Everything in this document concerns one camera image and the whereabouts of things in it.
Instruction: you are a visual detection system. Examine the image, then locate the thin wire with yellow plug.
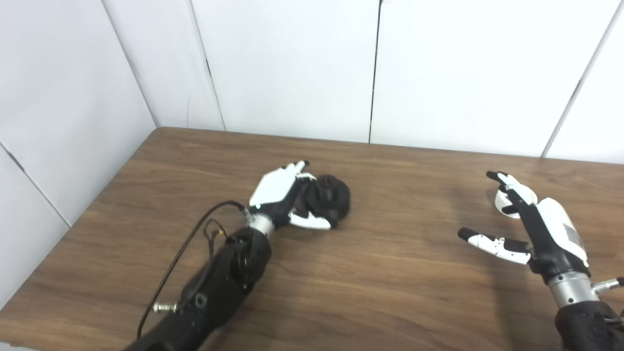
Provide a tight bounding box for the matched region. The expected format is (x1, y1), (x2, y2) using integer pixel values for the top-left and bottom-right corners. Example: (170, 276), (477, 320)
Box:
(204, 218), (227, 256)

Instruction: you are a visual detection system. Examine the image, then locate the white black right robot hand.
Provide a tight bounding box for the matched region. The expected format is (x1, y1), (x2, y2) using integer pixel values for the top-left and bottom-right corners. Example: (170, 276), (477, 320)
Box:
(457, 171), (590, 286)

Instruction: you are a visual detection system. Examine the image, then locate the round black plastic part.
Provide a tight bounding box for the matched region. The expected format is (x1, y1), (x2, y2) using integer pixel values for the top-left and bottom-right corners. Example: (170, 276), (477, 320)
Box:
(303, 175), (351, 224)

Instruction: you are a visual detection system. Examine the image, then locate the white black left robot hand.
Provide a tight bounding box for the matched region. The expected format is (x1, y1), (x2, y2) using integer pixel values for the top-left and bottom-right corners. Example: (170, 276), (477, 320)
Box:
(245, 160), (332, 231)

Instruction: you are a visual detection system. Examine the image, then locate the white toothed plastic ring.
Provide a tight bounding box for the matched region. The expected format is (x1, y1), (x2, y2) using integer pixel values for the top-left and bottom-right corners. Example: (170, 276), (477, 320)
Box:
(495, 187), (538, 219)

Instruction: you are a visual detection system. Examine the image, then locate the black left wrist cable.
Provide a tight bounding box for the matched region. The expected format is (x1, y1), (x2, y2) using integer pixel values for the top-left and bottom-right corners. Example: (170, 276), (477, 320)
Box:
(136, 201), (247, 339)

